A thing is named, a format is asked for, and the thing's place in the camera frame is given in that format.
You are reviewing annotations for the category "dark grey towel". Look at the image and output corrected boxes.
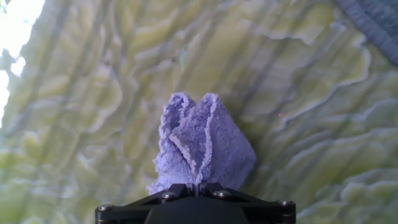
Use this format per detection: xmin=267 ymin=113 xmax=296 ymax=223
xmin=334 ymin=0 xmax=398 ymax=68

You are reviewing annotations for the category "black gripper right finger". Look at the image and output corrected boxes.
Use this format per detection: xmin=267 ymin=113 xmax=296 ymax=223
xmin=198 ymin=182 xmax=296 ymax=224

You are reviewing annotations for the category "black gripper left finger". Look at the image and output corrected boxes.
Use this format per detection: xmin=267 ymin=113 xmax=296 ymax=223
xmin=95 ymin=182 xmax=197 ymax=224

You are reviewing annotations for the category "green marble pattern mat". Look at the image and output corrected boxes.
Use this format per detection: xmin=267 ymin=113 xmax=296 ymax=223
xmin=0 ymin=0 xmax=398 ymax=224

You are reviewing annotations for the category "purple microfibre cloth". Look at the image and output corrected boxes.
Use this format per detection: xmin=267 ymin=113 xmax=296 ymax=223
xmin=146 ymin=91 xmax=257 ymax=196

